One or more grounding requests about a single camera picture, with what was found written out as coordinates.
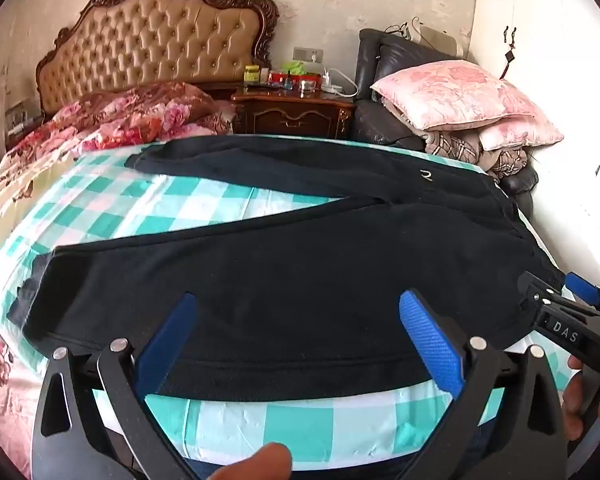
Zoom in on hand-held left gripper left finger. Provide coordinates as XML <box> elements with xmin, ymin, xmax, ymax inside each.
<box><xmin>32</xmin><ymin>292</ymin><xmax>201</xmax><ymax>480</ymax></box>

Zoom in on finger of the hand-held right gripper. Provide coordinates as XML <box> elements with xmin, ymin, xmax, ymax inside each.
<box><xmin>564</xmin><ymin>272</ymin><xmax>600</xmax><ymax>313</ymax></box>
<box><xmin>519</xmin><ymin>270</ymin><xmax>567</xmax><ymax>312</ymax></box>

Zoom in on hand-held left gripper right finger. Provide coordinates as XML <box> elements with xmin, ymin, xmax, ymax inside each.
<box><xmin>399</xmin><ymin>289</ymin><xmax>568</xmax><ymax>480</ymax></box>

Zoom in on black pants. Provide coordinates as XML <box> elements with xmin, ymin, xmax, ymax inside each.
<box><xmin>7</xmin><ymin>135</ymin><xmax>568</xmax><ymax>403</ymax></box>

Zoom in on person's right hand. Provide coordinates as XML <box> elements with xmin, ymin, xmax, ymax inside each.
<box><xmin>561</xmin><ymin>355</ymin><xmax>590</xmax><ymax>442</ymax></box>

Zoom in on person's left hand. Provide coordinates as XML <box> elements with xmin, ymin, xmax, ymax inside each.
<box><xmin>214</xmin><ymin>442</ymin><xmax>295</xmax><ymax>480</ymax></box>

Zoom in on green white checked sheet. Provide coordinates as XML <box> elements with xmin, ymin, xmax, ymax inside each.
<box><xmin>0</xmin><ymin>132</ymin><xmax>571</xmax><ymax>480</ymax></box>

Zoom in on small pink floral pillow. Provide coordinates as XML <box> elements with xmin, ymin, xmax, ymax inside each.
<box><xmin>477</xmin><ymin>115</ymin><xmax>565</xmax><ymax>152</ymax></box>

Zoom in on folded plaid blanket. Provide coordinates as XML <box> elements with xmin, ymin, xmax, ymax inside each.
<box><xmin>380</xmin><ymin>100</ymin><xmax>528</xmax><ymax>181</ymax></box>

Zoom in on large pink floral pillow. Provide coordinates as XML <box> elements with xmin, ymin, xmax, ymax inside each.
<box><xmin>370</xmin><ymin>60</ymin><xmax>551</xmax><ymax>133</ymax></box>

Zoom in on black leather sofa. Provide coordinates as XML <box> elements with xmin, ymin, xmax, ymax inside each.
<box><xmin>350</xmin><ymin>28</ymin><xmax>538</xmax><ymax>216</ymax></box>

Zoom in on red floral quilt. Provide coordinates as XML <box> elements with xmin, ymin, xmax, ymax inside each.
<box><xmin>5</xmin><ymin>81</ymin><xmax>236</xmax><ymax>161</ymax></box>

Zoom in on red tassel ornament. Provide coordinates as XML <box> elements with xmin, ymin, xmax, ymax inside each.
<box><xmin>500</xmin><ymin>45</ymin><xmax>516</xmax><ymax>81</ymax></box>

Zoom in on white wardrobe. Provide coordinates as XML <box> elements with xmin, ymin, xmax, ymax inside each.
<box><xmin>472</xmin><ymin>0</ymin><xmax>600</xmax><ymax>291</ymax></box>

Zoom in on dark wooden nightstand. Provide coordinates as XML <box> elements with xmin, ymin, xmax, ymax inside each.
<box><xmin>230</xmin><ymin>85</ymin><xmax>358</xmax><ymax>140</ymax></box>

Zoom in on beige bag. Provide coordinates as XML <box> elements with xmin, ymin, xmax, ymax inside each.
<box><xmin>412</xmin><ymin>17</ymin><xmax>463</xmax><ymax>58</ymax></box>

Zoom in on red tin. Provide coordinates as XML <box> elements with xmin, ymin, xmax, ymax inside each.
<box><xmin>268</xmin><ymin>72</ymin><xmax>323</xmax><ymax>88</ymax></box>

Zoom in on tufted leather carved headboard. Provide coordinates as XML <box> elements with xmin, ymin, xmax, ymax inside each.
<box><xmin>34</xmin><ymin>0</ymin><xmax>280</xmax><ymax>116</ymax></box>

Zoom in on white cable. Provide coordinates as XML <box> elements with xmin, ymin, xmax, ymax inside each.
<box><xmin>330</xmin><ymin>67</ymin><xmax>359</xmax><ymax>97</ymax></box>

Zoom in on wall socket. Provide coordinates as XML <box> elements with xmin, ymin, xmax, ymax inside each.
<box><xmin>292</xmin><ymin>46</ymin><xmax>324</xmax><ymax>64</ymax></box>

